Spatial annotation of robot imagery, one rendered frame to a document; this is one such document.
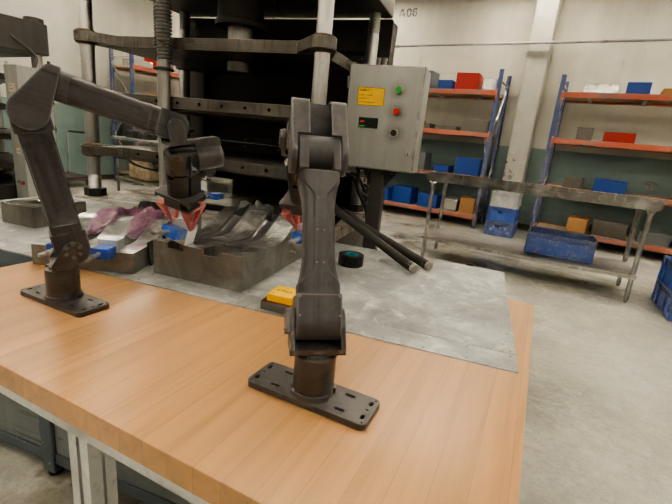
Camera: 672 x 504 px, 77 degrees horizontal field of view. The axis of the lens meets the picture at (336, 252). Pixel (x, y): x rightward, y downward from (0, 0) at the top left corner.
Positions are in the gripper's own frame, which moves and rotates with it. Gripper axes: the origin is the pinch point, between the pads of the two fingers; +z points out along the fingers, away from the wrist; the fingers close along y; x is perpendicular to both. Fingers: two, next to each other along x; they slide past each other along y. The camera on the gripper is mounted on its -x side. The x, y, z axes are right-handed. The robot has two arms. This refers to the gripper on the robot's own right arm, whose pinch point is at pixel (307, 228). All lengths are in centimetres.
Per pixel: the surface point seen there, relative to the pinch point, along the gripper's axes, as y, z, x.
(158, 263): 34.7, 4.1, 17.9
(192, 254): 24.3, 0.3, 16.1
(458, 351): -41.1, 5.1, 23.7
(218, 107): 72, 3, -74
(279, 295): -2.2, 1.3, 22.3
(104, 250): 43.5, -3.1, 23.4
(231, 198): 64, 37, -55
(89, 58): 137, -14, -78
